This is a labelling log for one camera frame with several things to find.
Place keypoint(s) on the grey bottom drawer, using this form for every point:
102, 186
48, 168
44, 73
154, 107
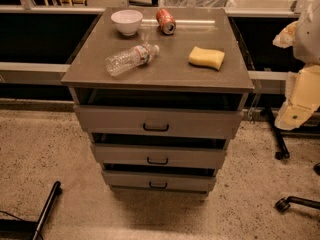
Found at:
154, 181

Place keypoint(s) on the white bowl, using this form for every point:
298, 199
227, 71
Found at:
127, 22

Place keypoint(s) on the yellow sponge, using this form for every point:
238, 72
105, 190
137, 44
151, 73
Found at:
206, 57

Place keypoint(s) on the grey drawer cabinet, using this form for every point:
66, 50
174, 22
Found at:
169, 81

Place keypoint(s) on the black stand leg left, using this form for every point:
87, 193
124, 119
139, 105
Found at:
18, 228

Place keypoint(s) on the black stand leg right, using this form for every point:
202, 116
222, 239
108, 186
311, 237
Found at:
282, 151

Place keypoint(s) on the clear plastic water bottle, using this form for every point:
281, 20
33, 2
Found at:
126, 60

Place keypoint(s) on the wire mesh basket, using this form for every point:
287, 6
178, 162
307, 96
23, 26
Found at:
198, 3

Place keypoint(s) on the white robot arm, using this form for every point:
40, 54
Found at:
302, 91

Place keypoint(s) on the red soda can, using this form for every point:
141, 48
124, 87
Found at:
166, 21

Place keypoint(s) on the black caster leg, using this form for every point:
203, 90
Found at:
284, 203

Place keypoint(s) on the black stand leg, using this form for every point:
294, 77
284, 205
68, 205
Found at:
18, 228
282, 151

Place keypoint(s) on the grey middle drawer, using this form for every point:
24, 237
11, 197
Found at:
158, 156

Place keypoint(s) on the grey drawer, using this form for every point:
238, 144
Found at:
158, 122
154, 181
158, 156

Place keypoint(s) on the grey top drawer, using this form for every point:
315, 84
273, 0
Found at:
158, 122

